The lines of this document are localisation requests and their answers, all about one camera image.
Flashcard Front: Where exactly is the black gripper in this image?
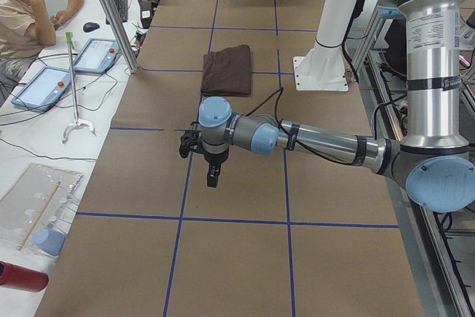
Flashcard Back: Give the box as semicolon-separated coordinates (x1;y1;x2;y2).
179;129;229;187

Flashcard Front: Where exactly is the dark brown t-shirt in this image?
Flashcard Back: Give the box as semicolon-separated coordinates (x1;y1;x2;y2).
200;45;252;97

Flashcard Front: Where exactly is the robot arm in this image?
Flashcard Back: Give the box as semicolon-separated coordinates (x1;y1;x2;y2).
179;0;474;213

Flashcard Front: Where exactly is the blue tape line crosswise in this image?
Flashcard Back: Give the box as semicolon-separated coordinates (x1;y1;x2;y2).
76;212;399;229

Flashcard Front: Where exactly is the wooden stick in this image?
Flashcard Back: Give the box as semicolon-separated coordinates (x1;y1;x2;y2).
16;181;62;251

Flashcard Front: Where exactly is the far blue teach pendant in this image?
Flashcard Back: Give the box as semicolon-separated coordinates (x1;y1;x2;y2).
73;38;119;75

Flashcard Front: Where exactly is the blue teach pendant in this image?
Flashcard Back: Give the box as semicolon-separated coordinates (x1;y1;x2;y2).
10;66;71;112
73;38;119;75

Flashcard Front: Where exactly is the light blue cup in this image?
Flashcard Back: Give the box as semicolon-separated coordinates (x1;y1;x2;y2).
33;228;66;256

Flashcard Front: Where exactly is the blue tape line lengthwise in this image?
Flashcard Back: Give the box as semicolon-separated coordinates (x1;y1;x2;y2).
162;0;219;317

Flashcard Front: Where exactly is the clear plastic tray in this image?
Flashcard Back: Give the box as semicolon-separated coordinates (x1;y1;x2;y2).
1;164;83;257

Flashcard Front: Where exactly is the near blue teach pendant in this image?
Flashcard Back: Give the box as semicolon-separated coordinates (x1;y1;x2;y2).
10;66;71;112

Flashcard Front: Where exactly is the black computer mouse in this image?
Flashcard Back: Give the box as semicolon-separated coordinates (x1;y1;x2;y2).
82;22;100;33

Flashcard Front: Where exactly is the silver reacher grabber tool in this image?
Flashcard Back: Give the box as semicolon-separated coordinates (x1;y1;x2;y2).
62;31;96;144

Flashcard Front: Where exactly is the black keyboard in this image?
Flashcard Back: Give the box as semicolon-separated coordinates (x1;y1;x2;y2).
113;0;128;22

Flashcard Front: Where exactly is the red bottle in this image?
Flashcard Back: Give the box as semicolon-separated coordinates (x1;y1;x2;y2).
1;261;49;293

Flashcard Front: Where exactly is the seated person beige shirt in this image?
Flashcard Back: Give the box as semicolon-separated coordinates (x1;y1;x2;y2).
1;0;84;83

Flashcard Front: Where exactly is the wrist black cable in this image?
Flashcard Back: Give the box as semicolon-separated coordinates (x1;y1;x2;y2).
244;87;409;166

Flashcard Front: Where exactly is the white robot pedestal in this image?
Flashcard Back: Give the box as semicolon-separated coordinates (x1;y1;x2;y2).
293;0;357;92

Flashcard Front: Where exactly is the aluminium frame post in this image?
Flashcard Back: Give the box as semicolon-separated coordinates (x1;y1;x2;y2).
99;0;139;73

